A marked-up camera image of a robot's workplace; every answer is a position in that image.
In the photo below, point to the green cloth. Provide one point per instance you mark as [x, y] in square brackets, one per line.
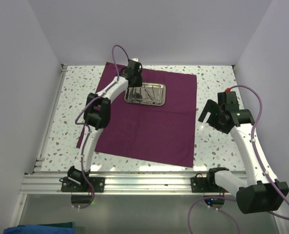
[60, 225]

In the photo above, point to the steel hemostat clamp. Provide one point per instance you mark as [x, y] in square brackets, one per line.
[156, 93]

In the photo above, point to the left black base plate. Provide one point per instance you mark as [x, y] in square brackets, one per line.
[69, 186]

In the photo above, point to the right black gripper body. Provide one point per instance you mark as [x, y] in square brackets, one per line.
[215, 120]

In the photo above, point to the steel scissors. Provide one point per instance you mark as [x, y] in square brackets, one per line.
[149, 98]

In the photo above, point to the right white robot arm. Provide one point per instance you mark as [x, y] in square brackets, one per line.
[262, 191]

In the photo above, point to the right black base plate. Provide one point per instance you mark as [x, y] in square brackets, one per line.
[204, 184]

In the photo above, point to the steel instrument tray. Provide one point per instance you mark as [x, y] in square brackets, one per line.
[152, 94]

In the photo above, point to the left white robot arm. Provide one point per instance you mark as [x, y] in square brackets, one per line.
[96, 115]

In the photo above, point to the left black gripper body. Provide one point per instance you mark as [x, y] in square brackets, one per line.
[138, 82]

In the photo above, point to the blue cloth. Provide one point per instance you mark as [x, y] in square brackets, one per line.
[38, 229]

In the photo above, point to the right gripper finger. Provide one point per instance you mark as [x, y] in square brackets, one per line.
[211, 105]
[203, 114]

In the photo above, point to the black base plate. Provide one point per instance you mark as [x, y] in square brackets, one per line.
[204, 184]
[69, 186]

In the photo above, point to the purple cloth wrap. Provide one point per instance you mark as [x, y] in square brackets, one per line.
[163, 134]

